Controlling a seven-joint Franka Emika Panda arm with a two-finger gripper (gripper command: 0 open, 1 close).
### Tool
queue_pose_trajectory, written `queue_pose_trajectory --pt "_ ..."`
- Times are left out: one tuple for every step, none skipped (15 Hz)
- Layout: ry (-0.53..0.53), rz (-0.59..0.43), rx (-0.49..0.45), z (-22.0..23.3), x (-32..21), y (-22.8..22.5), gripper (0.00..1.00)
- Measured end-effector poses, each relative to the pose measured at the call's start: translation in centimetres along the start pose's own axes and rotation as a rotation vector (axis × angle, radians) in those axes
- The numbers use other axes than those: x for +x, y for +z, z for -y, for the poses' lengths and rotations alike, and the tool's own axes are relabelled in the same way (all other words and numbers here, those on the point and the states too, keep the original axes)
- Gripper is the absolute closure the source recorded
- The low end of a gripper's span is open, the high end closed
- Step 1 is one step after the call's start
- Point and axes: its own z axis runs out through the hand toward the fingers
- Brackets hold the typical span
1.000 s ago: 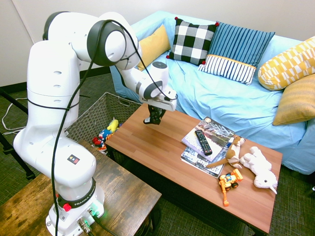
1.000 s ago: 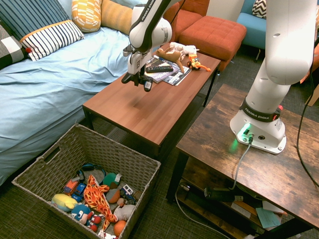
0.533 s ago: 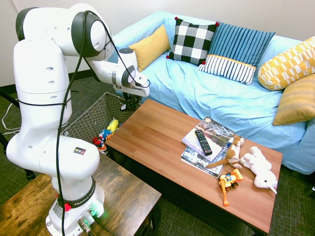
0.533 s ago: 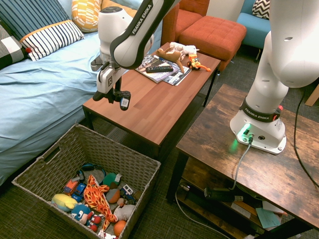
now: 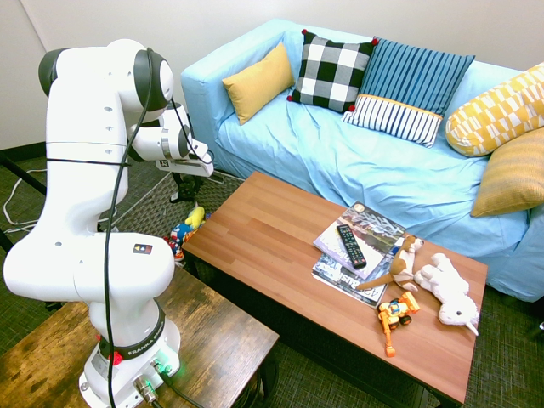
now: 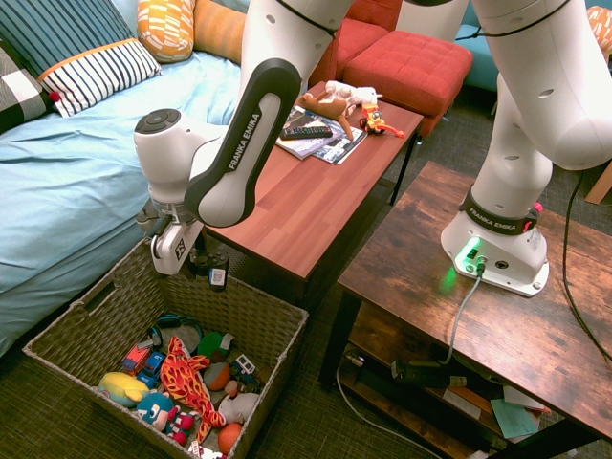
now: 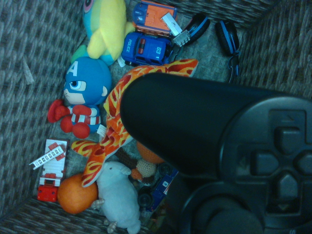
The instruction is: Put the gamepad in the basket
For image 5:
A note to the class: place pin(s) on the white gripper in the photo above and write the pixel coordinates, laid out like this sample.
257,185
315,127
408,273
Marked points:
195,163

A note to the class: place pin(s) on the black Sony gamepad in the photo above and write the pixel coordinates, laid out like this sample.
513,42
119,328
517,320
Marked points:
187,192

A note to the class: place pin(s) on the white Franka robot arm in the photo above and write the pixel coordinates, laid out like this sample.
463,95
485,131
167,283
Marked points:
93,212

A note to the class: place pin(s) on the yellow plush toy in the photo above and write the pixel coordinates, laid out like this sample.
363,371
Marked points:
195,216

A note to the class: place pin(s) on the Captain America plush toy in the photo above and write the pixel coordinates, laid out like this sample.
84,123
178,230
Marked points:
178,238

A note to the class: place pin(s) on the plain yellow cushion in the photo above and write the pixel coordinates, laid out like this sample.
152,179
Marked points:
259,83

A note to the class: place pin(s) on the wooden coffee table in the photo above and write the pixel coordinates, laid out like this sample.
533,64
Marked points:
297,272

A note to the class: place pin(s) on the dark wooden robot stand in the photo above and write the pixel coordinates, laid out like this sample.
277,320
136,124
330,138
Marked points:
204,340

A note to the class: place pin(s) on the black remote control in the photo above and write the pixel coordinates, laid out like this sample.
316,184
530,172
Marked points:
352,246

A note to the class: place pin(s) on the black white checked cushion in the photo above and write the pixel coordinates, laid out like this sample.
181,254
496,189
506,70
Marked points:
331,72

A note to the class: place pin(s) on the lavender cover magazine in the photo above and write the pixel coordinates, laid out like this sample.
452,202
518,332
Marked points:
370,238

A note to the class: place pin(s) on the light blue sofa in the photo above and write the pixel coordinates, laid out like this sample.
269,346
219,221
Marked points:
382,178

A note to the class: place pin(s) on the business magazine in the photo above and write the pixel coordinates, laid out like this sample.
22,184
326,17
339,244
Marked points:
353,287

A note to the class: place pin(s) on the brown white dog plush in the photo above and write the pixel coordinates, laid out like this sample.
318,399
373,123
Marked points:
401,263

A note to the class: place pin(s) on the blue striped cushion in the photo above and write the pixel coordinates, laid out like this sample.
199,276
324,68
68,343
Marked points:
408,93

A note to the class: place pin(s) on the orange toy excavator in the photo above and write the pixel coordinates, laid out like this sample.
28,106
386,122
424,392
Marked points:
397,314

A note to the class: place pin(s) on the white unicorn plush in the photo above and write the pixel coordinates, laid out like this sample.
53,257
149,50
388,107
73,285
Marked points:
450,289

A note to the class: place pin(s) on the yellow white patterned bolster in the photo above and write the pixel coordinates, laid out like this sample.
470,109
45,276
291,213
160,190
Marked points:
493,115

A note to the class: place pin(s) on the mustard striped cushion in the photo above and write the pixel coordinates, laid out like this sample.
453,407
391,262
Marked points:
514,178

